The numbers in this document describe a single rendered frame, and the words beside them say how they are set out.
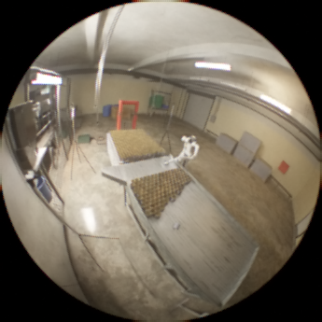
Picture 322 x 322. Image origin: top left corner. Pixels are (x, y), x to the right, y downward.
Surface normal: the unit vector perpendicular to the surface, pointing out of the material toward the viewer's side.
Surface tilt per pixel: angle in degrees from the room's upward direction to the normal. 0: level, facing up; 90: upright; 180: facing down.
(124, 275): 0
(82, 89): 90
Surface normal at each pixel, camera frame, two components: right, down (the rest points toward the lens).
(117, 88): 0.53, 0.58
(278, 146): -0.82, 0.16
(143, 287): 0.21, -0.80
